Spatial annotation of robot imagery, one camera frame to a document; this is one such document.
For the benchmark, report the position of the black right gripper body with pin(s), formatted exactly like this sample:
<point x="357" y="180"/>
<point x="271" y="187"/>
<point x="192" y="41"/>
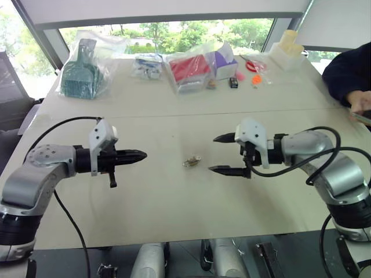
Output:
<point x="249" y="155"/>

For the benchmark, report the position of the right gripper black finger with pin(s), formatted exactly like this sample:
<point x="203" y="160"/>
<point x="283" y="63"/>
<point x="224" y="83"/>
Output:
<point x="229" y="171"/>
<point x="227" y="138"/>

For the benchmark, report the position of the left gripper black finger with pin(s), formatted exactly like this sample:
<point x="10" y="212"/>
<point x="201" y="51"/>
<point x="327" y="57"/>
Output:
<point x="129" y="162"/>
<point x="130" y="154"/>

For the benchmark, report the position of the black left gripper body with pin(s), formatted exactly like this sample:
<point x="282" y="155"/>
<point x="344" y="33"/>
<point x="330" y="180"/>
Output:
<point x="107" y="160"/>

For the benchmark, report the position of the dark sleeved person forearm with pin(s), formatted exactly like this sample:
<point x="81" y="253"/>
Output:
<point x="345" y="72"/>

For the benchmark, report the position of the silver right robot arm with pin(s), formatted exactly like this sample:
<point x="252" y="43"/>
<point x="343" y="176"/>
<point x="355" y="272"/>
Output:
<point x="342" y="173"/>

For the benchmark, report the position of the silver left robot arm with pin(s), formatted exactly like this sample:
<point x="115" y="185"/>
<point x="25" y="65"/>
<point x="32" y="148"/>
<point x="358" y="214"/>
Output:
<point x="34" y="173"/>

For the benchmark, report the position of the person bare hand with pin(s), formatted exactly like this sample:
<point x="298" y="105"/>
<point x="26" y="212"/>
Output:
<point x="360" y="101"/>

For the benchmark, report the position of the small crumpled wrapper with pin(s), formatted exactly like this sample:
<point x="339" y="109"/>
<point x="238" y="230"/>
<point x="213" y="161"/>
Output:
<point x="193" y="160"/>

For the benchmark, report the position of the small brass trinket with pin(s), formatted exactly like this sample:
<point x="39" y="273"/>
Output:
<point x="211" y="84"/>

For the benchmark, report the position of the small black box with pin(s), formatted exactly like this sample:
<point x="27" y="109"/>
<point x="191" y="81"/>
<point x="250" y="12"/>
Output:
<point x="233" y="82"/>

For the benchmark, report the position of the small pink block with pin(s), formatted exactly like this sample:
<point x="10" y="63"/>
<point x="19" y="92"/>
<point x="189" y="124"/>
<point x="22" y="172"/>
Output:
<point x="241" y="77"/>

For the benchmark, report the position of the small orange plastic piece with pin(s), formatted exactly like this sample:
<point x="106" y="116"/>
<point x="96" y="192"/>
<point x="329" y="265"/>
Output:
<point x="256" y="79"/>

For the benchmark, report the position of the purple and white carton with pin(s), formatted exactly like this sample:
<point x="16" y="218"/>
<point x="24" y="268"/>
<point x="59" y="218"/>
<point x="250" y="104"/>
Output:
<point x="224" y="65"/>

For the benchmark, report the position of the bagged red box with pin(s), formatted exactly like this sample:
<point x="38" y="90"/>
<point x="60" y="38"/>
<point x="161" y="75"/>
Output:
<point x="188" y="69"/>

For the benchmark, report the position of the bagged green plastic dustpan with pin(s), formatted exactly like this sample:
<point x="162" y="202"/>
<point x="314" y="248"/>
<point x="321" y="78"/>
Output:
<point x="81" y="78"/>

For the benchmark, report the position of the silver rounded cylinder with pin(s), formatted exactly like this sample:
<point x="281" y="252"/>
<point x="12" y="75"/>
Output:
<point x="227" y="257"/>
<point x="149" y="260"/>

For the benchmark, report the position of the bag of blue white parts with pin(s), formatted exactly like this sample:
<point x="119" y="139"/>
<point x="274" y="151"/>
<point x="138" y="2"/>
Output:
<point x="146" y="68"/>

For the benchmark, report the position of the white printed plastic fixture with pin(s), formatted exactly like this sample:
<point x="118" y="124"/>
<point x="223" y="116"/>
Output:
<point x="287" y="52"/>

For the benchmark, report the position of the dark office chair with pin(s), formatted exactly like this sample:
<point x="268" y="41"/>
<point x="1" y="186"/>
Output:
<point x="11" y="110"/>

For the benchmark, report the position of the black metal clamp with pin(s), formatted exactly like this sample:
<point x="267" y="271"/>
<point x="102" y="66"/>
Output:
<point x="107" y="270"/>

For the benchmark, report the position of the wide white window blind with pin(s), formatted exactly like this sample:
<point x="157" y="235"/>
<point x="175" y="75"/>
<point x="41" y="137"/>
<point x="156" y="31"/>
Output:
<point x="162" y="11"/>

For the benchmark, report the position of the narrow white window blind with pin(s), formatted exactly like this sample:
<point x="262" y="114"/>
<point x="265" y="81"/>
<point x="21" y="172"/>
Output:
<point x="336" y="23"/>

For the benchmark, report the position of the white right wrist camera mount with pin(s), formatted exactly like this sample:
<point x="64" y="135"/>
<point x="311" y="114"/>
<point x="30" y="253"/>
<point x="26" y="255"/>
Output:
<point x="252" y="130"/>

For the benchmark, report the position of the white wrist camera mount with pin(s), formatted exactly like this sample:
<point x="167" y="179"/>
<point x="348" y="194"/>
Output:
<point x="252" y="130"/>
<point x="100" y="133"/>

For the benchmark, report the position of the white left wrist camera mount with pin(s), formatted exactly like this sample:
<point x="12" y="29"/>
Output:
<point x="100" y="133"/>

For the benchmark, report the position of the dark metal bracket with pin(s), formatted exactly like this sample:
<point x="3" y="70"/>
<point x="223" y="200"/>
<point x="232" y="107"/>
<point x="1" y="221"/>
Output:
<point x="265" y="260"/>

